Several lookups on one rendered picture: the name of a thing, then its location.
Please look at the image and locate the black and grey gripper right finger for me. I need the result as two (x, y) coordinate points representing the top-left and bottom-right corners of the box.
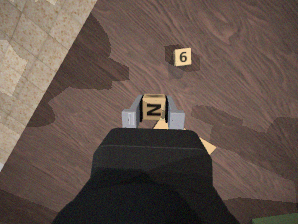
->
(165, 96), (185, 130)

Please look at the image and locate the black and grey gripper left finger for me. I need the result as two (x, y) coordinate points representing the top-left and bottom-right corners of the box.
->
(122, 95), (144, 128)

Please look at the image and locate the tan flat mat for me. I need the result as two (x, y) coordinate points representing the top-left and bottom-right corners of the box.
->
(153, 120), (216, 155)

